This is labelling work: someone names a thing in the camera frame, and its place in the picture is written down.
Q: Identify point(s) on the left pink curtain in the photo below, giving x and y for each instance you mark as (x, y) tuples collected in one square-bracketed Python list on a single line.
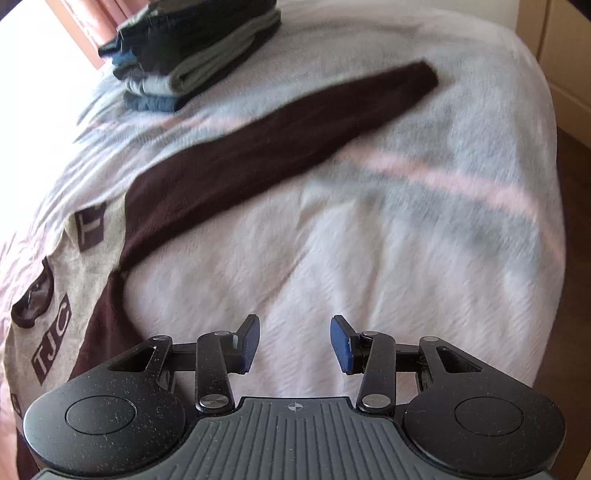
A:
[(91, 23)]

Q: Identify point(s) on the wooden wardrobe door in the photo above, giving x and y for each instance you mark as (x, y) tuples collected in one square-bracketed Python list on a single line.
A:
[(558, 34)]

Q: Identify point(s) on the stack of folded jeans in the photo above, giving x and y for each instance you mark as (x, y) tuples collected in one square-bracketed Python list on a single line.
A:
[(171, 51)]

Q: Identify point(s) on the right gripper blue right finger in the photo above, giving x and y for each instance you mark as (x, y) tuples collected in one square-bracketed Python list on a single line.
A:
[(370, 354)]

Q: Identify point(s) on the maroon and grey sweater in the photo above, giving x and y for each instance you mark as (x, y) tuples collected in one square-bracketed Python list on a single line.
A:
[(208, 184)]

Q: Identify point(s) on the pink and grey bedspread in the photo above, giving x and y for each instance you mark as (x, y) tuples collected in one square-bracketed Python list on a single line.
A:
[(447, 222)]

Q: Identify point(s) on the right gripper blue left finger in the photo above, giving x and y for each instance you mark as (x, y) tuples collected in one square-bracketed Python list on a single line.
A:
[(219, 354)]

